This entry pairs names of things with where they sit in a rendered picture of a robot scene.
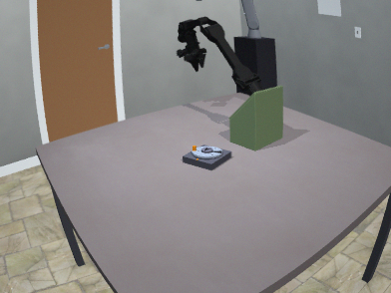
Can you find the light blue round flange plate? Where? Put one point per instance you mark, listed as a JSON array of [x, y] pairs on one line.
[[215, 152]]

